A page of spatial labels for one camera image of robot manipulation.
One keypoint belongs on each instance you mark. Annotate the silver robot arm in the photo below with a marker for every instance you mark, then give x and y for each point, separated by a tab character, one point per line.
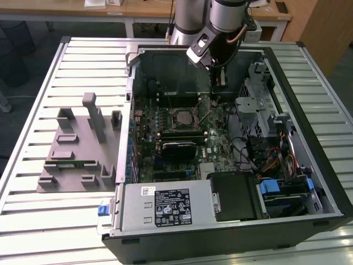
226	13

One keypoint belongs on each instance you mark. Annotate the CPU socket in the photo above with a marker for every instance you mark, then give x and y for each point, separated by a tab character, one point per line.
174	122

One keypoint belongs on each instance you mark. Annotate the round coin cell battery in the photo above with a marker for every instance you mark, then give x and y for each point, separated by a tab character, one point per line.
214	103

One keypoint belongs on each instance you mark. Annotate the black RAM slot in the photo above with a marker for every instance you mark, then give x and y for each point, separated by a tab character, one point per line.
182	98
182	104
182	94
182	101
182	136
182	133
182	139

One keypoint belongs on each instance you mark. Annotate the thin metal locking lever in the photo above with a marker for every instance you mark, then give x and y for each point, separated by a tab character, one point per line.
170	102

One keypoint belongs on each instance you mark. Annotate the small black device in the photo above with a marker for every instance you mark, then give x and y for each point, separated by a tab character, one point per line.
281	7

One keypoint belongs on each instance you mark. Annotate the silver metal disk bay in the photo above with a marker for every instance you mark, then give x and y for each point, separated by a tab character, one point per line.
259	124

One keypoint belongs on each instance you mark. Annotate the grey plastic bay latch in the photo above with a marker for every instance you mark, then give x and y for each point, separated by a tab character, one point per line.
280	119

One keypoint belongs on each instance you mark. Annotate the green motherboard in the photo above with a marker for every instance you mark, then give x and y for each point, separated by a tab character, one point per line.
218	157

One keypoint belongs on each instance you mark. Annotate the black graphics card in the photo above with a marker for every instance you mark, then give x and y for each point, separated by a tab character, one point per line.
179	151

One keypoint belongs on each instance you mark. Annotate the wooden cabinet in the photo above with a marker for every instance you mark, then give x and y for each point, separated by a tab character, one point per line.
325	27

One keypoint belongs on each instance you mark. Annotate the silver chipset heatsink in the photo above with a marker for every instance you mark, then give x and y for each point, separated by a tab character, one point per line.
207	168

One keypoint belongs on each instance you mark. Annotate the white box with black label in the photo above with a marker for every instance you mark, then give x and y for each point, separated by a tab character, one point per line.
114	2

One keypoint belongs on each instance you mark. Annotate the blue card retainer clip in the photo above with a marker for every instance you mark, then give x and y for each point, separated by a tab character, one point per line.
130	141
128	173
129	151
127	180
129	160

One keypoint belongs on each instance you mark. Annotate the black expansion slot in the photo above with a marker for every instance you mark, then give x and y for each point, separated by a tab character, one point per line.
169	174

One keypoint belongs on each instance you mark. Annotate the plain white box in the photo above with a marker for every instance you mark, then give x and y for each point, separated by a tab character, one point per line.
95	4

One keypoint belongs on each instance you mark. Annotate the hard disk in blue carrier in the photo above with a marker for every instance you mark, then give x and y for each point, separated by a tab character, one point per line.
266	187

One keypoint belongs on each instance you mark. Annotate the black plastic shroud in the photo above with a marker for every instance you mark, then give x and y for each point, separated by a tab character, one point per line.
234	196

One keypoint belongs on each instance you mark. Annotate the grey parts rack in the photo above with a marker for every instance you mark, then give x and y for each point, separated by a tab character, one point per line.
80	132

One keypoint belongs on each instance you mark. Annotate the wooden desk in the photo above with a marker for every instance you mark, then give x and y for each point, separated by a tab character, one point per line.
55	12

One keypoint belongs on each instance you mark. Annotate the green RAM stick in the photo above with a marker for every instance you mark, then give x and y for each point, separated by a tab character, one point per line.
80	163

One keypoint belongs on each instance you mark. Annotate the silver power supply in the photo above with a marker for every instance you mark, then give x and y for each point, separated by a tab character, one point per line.
132	209

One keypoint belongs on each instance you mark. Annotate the black PC case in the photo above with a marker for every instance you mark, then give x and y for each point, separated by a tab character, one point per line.
220	245

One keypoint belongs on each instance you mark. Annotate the blue release latch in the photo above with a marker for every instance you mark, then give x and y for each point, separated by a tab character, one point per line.
103	210

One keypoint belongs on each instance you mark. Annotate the black office chair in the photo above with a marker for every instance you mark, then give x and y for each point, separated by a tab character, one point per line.
13	49

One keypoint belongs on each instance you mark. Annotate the white furniture foot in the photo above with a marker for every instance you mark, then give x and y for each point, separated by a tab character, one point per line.
4	102

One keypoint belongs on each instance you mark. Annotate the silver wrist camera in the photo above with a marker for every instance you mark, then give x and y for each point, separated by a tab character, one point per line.
195	56

